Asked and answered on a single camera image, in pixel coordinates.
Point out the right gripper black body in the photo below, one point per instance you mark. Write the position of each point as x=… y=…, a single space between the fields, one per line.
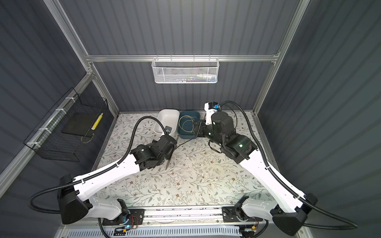
x=206 y=131

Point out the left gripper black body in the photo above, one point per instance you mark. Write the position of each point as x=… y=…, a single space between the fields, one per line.
x=153 y=143

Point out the grey foam spool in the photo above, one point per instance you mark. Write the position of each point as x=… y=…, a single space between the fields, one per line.
x=172 y=146

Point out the white plastic bin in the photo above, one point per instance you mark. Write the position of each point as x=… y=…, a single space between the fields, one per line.
x=170 y=118

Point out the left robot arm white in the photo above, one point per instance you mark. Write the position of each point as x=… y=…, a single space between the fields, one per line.
x=75 y=195

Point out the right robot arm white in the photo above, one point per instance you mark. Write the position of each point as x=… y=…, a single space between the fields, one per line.
x=290 y=206

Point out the teal plastic bin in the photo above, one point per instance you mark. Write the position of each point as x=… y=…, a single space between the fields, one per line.
x=186 y=128

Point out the yellow strip in basket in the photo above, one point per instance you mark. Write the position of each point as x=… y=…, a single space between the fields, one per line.
x=96 y=123

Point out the black pad in basket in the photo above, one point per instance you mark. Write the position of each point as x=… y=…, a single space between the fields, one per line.
x=80 y=125

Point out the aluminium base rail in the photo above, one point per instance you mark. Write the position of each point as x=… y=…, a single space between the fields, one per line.
x=177 y=222

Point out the white wire mesh basket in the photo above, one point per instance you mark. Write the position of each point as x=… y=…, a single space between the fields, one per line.
x=193 y=71

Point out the black wire basket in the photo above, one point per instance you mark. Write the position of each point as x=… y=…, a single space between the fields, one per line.
x=48 y=142

